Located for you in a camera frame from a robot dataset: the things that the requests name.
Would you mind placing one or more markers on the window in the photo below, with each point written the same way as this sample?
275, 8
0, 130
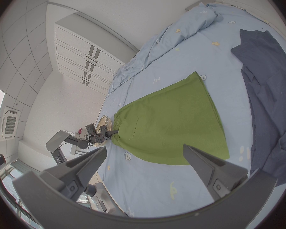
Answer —
12, 182

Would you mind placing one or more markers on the pale blue quilt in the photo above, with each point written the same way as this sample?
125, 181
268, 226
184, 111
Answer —
169, 37

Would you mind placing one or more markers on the white ceiling air conditioner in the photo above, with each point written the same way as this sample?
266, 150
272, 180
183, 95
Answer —
10, 124

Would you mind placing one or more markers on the round woven basket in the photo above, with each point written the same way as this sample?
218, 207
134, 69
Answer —
106, 121

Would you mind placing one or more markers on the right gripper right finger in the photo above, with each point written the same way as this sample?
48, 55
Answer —
216, 175

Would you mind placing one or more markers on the bed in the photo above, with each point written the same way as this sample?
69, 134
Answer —
157, 187

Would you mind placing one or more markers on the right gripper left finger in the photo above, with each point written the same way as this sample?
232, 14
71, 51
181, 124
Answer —
81, 173

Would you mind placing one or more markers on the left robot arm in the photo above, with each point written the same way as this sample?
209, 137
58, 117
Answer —
57, 139

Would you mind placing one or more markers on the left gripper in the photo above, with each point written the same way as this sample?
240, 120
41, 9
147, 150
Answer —
103, 136

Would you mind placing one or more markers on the green shorts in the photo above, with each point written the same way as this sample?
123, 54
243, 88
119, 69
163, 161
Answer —
169, 118

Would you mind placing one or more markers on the dark blue garment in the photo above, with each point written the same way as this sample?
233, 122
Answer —
264, 80

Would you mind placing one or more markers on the white wardrobe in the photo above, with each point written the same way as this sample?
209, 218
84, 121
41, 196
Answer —
73, 46

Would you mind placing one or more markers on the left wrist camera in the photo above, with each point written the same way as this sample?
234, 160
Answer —
104, 129

